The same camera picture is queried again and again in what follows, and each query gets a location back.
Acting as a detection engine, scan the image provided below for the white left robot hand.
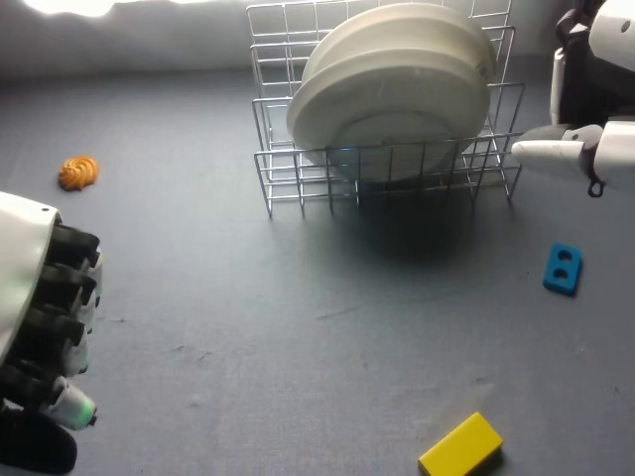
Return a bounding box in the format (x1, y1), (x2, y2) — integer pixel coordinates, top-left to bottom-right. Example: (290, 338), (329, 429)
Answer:
(0, 190), (105, 476)

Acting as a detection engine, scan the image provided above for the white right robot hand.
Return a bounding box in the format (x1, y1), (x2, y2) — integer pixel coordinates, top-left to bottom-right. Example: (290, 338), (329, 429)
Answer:
(510, 0), (635, 198)

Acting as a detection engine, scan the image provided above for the white plate with black rim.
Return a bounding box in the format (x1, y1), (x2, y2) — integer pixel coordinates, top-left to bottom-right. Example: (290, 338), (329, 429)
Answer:
(286, 47), (491, 183)
(300, 2), (497, 100)

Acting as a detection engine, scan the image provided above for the orange swirl cookie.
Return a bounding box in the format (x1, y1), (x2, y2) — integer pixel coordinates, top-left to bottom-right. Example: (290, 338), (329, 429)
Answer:
(58, 155), (101, 193)

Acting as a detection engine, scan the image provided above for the blue block with two holes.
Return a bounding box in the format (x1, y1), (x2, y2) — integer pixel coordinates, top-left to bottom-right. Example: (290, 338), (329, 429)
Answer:
(542, 242), (584, 298)

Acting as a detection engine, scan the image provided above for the yellow rectangular block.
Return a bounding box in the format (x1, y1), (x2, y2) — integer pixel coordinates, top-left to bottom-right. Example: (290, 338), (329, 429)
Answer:
(418, 412), (505, 476)

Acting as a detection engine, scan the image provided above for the silver wire rack shelf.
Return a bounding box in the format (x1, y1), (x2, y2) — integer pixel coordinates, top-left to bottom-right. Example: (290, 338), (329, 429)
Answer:
(246, 0), (527, 219)

